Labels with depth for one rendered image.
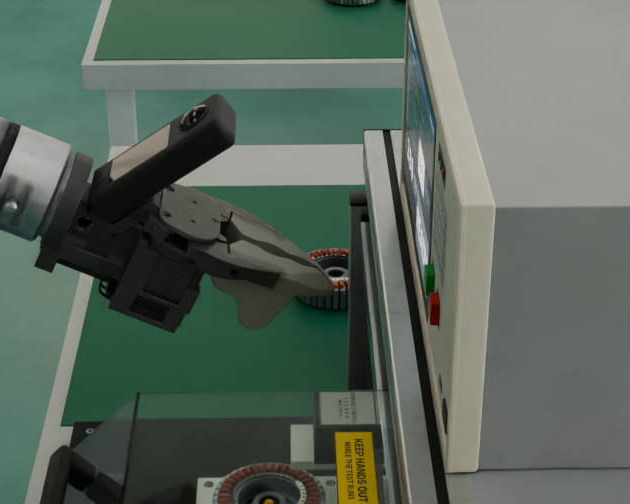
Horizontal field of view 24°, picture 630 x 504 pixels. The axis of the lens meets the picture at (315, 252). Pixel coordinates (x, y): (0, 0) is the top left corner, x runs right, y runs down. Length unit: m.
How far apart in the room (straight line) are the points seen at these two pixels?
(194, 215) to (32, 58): 3.78
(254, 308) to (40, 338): 2.22
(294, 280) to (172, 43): 1.73
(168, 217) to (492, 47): 0.29
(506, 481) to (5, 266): 2.67
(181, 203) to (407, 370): 0.21
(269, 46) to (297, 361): 1.06
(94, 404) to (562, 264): 0.90
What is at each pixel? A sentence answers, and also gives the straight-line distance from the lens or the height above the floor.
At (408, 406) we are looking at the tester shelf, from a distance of 1.06.
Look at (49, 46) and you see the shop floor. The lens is 4.90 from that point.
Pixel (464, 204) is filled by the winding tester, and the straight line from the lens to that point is 0.89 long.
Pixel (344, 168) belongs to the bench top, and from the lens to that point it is 2.25.
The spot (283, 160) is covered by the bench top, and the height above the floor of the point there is 0.75.
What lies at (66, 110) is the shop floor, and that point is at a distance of 4.40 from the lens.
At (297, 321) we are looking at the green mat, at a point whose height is 0.75.
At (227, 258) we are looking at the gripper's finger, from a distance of 1.03.
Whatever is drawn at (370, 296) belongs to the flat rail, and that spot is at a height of 1.04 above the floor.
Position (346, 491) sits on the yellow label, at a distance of 1.06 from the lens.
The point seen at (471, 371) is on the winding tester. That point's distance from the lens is 0.95.
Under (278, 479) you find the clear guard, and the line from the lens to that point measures 1.07.
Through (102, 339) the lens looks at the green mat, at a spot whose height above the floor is 0.75.
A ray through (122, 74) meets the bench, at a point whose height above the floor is 0.73.
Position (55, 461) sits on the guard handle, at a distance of 1.12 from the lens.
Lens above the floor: 1.72
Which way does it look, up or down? 29 degrees down
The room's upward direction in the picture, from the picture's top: straight up
